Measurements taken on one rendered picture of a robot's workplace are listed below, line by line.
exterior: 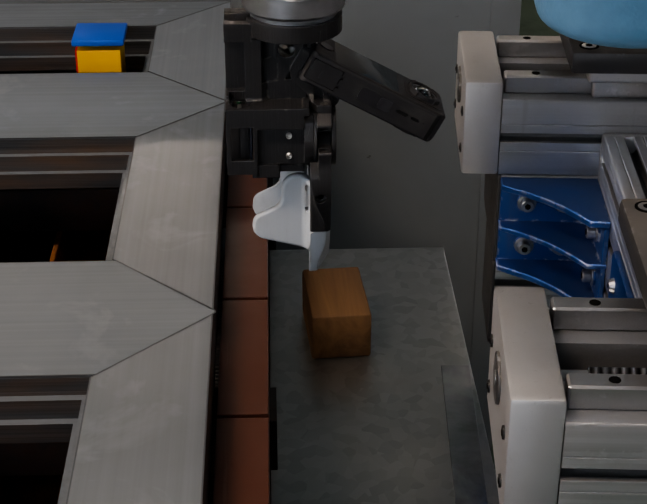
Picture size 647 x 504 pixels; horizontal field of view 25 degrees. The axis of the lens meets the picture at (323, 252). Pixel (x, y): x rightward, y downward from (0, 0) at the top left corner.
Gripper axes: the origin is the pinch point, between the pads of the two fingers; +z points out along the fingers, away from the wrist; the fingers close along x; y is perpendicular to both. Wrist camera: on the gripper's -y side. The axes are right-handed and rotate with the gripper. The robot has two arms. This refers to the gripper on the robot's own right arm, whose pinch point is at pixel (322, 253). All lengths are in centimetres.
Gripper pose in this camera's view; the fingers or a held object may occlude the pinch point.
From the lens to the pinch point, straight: 115.0
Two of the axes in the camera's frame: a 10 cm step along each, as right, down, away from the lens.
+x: 0.4, 4.7, -8.8
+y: -10.0, 0.2, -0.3
